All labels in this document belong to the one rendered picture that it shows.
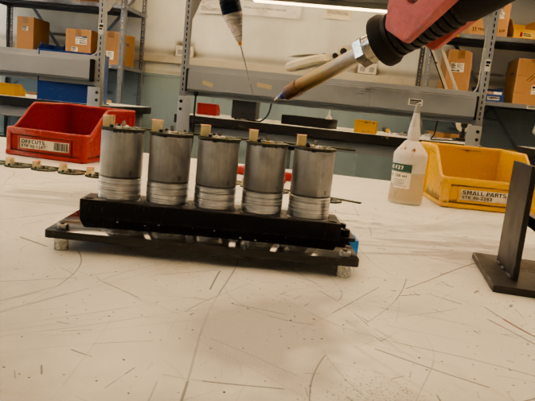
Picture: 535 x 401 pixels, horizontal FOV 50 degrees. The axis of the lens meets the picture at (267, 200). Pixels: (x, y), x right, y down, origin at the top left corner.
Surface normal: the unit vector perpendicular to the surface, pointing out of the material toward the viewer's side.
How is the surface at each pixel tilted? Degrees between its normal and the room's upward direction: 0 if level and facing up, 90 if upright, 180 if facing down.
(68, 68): 90
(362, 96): 90
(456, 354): 0
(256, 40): 90
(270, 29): 90
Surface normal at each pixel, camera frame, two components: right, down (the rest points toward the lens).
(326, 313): 0.10, -0.98
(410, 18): -0.77, 0.18
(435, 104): -0.13, 0.15
